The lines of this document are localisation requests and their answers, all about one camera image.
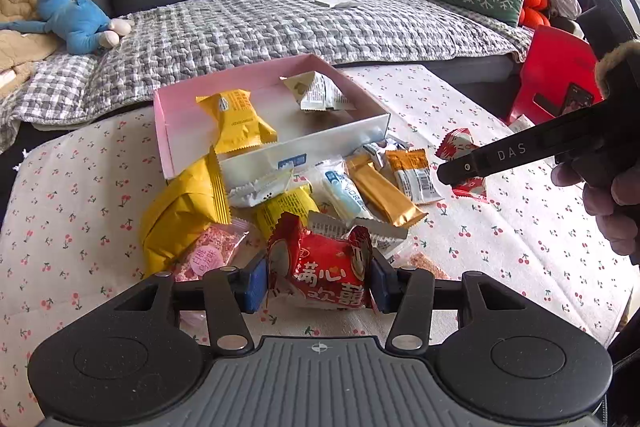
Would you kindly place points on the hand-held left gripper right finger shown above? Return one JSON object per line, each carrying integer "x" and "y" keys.
{"x": 382, "y": 287}

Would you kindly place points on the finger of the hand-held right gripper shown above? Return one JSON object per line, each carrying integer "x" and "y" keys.
{"x": 500, "y": 156}

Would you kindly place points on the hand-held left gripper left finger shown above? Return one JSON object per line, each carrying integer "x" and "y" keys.
{"x": 255, "y": 287}

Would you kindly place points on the red and white snack packet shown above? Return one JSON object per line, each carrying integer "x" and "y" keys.
{"x": 462, "y": 147}

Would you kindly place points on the gold bar snack packet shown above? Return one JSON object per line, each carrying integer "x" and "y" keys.
{"x": 382, "y": 197}

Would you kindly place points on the pink cardboard box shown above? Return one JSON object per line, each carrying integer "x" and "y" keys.
{"x": 190, "y": 107}

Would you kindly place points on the person's right hand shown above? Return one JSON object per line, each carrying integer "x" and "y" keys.
{"x": 615, "y": 222}

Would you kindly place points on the pink rice cracker packet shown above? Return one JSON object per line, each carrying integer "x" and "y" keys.
{"x": 207, "y": 257}

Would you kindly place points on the red plastic chair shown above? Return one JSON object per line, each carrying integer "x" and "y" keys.
{"x": 550, "y": 62}

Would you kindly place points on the small yellow snack packet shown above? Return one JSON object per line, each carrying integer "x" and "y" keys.
{"x": 282, "y": 209}

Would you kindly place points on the orange and white snack packet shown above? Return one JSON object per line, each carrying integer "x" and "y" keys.
{"x": 412, "y": 172}

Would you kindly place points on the white dotted snack packet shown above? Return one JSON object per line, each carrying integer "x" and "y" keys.
{"x": 257, "y": 192}

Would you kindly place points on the light blue snack packet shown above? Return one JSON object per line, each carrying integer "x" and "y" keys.
{"x": 345, "y": 194}

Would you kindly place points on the cherry print tablecloth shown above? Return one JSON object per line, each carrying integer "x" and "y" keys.
{"x": 500, "y": 257}

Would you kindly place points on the large yellow snack bag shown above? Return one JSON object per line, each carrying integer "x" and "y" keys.
{"x": 180, "y": 207}

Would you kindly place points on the orange cushions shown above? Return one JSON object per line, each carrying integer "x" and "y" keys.
{"x": 532, "y": 7}

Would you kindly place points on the white triangular snack packet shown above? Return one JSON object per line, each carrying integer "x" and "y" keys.
{"x": 320, "y": 94}

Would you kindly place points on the white booklet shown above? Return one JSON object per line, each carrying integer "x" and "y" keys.
{"x": 337, "y": 2}

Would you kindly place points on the grey checked quilt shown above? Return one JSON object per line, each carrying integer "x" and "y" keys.
{"x": 250, "y": 27}

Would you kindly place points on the blue plush toy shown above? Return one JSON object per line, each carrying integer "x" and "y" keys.
{"x": 75, "y": 17}

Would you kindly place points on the black frame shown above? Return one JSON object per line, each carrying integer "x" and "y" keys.
{"x": 607, "y": 12}

